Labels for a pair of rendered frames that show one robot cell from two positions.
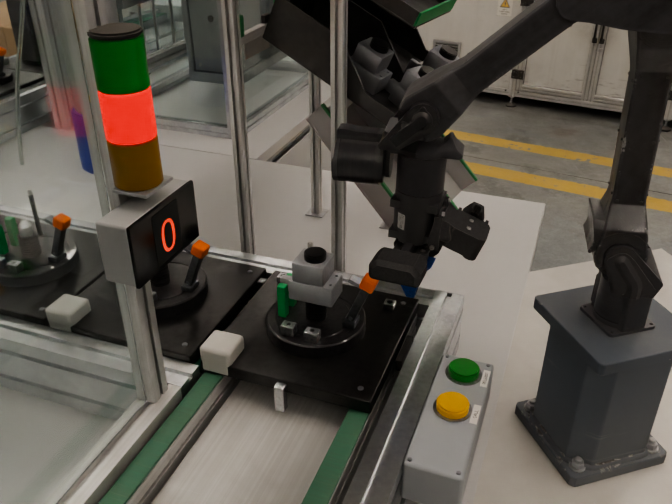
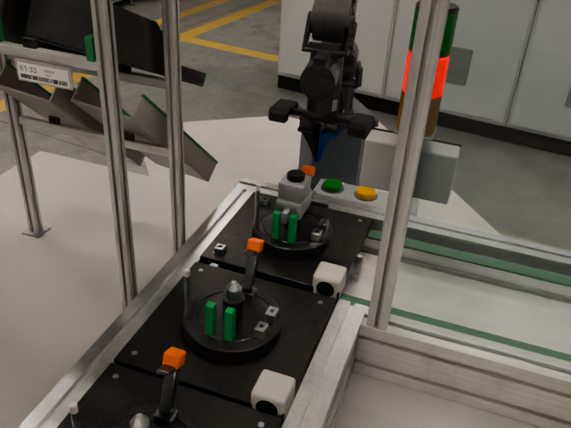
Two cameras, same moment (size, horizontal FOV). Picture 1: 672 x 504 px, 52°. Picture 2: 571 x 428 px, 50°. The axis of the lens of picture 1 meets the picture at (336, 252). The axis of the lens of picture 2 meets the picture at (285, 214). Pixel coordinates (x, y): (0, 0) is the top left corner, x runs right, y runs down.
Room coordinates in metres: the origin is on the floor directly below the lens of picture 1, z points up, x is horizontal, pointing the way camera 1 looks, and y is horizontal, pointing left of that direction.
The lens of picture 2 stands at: (0.85, 0.93, 1.57)
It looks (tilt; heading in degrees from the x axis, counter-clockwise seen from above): 32 degrees down; 267
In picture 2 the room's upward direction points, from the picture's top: 4 degrees clockwise
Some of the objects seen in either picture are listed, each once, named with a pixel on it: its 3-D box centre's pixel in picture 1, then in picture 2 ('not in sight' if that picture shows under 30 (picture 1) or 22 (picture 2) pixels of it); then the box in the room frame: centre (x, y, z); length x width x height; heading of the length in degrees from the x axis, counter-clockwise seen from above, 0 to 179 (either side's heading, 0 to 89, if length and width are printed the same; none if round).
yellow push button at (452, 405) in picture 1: (452, 407); (365, 194); (0.64, -0.14, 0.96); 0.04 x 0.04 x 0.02
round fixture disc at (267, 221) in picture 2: (316, 321); (291, 231); (0.79, 0.03, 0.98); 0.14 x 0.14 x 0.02
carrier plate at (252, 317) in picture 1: (316, 332); (291, 239); (0.79, 0.03, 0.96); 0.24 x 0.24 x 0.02; 70
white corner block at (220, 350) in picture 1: (222, 352); (329, 281); (0.73, 0.15, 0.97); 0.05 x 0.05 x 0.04; 70
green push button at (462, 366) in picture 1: (463, 372); (332, 187); (0.70, -0.17, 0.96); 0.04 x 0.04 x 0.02
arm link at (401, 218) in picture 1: (417, 218); (323, 103); (0.74, -0.10, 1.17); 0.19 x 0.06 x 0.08; 159
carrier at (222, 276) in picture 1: (158, 268); (233, 303); (0.88, 0.27, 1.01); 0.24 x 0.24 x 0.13; 70
